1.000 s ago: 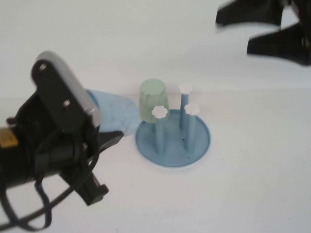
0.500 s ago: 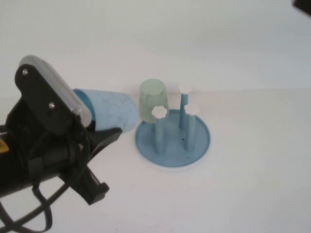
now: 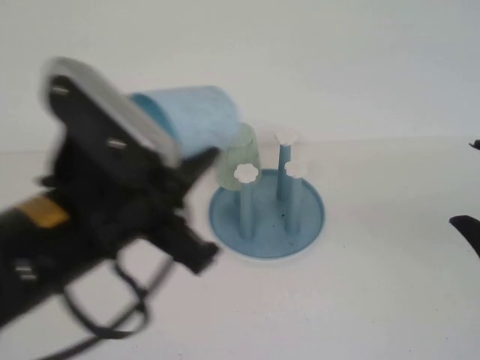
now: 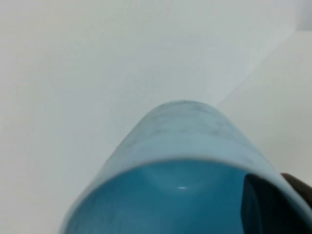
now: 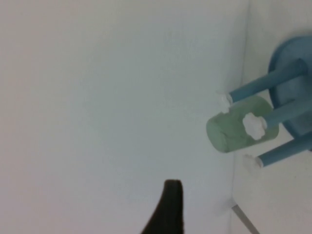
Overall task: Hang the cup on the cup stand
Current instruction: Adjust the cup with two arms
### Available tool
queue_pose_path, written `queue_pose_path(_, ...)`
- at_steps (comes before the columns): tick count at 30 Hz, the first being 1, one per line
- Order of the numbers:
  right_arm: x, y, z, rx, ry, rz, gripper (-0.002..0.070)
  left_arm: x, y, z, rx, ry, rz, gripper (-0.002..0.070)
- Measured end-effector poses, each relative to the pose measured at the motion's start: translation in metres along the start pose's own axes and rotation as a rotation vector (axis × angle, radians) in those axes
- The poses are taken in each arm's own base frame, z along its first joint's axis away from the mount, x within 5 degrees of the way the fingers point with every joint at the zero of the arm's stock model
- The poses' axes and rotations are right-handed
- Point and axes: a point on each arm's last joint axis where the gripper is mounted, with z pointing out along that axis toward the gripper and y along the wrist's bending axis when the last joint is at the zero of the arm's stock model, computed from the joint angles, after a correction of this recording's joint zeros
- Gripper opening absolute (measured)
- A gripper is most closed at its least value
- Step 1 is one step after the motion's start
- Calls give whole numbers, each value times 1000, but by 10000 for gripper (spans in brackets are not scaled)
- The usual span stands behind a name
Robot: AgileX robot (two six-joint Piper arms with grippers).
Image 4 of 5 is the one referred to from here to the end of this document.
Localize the light blue plastic cup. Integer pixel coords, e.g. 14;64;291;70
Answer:
57;99;312;234

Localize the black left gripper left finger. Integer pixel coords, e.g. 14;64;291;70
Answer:
240;173;308;234

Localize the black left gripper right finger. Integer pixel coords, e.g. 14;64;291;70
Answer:
280;172;312;203

